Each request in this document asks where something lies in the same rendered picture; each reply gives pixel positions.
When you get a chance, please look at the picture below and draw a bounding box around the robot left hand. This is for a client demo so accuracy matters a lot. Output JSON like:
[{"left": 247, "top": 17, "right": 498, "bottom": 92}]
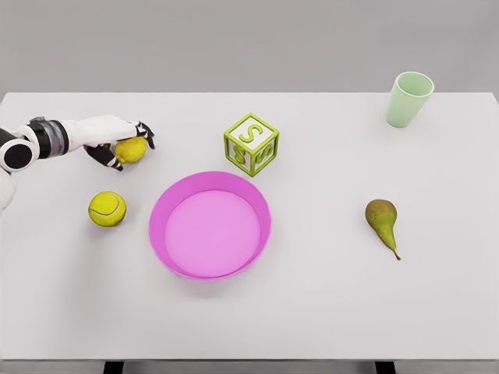
[{"left": 77, "top": 114, "right": 156, "bottom": 173}]

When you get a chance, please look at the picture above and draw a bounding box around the green letter S block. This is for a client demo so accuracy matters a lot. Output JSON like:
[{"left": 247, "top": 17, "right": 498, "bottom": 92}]
[{"left": 223, "top": 112, "right": 281, "bottom": 178}]

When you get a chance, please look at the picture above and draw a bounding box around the pink plate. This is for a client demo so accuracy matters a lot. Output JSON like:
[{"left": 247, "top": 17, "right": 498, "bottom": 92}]
[{"left": 148, "top": 171, "right": 272, "bottom": 281}]

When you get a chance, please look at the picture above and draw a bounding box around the green pear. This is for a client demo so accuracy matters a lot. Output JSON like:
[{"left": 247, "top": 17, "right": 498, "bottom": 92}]
[{"left": 364, "top": 199, "right": 402, "bottom": 261}]

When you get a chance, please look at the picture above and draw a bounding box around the yellow lemon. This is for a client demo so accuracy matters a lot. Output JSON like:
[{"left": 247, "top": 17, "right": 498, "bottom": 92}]
[{"left": 113, "top": 136, "right": 148, "bottom": 164}]

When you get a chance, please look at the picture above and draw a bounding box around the light green cup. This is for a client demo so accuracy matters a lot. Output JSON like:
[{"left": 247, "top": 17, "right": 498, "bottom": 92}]
[{"left": 385, "top": 71, "right": 435, "bottom": 128}]

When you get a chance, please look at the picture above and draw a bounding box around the yellow tennis ball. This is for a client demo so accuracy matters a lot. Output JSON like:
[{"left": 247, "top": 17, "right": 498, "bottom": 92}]
[{"left": 87, "top": 190, "right": 127, "bottom": 228}]

